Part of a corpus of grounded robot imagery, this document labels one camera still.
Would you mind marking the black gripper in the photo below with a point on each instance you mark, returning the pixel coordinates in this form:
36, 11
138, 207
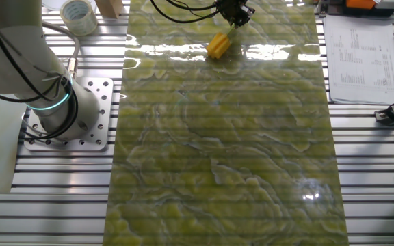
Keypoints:
233, 7

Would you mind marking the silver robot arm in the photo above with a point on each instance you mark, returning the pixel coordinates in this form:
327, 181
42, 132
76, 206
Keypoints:
12, 51

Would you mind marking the green marble pattern mat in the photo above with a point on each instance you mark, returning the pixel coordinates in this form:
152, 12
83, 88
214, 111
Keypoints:
217, 136

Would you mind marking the orange and black device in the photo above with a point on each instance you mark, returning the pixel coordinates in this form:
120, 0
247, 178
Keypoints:
359, 3

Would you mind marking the wooden block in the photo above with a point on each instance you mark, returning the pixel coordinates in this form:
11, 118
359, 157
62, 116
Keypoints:
109, 8

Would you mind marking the printed table paper sheet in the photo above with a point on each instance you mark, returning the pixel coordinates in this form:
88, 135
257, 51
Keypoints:
361, 61

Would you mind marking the beige tape roll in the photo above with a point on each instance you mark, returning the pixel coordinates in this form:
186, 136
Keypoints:
89, 24

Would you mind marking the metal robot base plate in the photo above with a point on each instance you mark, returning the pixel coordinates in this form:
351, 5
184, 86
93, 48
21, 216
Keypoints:
101, 119

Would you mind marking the black camera clamp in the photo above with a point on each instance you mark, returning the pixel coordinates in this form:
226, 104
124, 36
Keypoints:
383, 117

